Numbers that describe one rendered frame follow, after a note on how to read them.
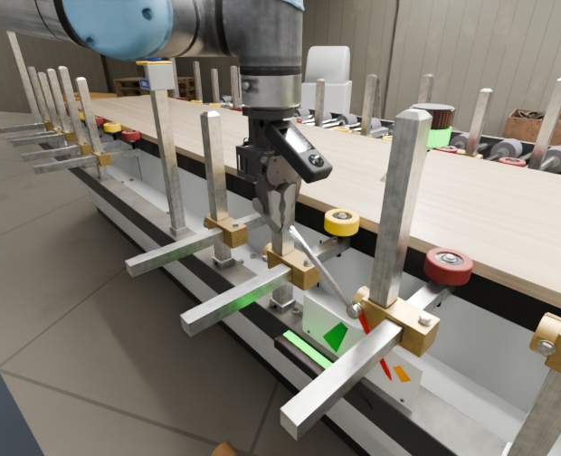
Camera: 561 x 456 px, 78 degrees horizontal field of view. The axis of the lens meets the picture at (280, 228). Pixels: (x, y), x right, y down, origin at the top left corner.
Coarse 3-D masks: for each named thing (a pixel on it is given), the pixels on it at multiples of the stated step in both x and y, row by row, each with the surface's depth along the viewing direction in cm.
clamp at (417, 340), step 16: (368, 288) 62; (368, 304) 58; (400, 304) 58; (368, 320) 59; (400, 320) 54; (416, 320) 54; (432, 320) 54; (416, 336) 53; (432, 336) 54; (416, 352) 54
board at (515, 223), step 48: (144, 96) 287; (192, 144) 142; (240, 144) 142; (336, 144) 142; (384, 144) 142; (336, 192) 95; (432, 192) 95; (480, 192) 95; (528, 192) 95; (432, 240) 71; (480, 240) 71; (528, 240) 71; (528, 288) 59
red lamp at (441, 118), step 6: (432, 114) 45; (438, 114) 45; (444, 114) 45; (450, 114) 45; (438, 120) 45; (444, 120) 46; (450, 120) 46; (432, 126) 46; (438, 126) 46; (444, 126) 46; (450, 126) 46
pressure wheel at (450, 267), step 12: (432, 252) 65; (444, 252) 66; (456, 252) 65; (432, 264) 63; (444, 264) 62; (456, 264) 62; (468, 264) 62; (432, 276) 63; (444, 276) 61; (456, 276) 61; (468, 276) 62
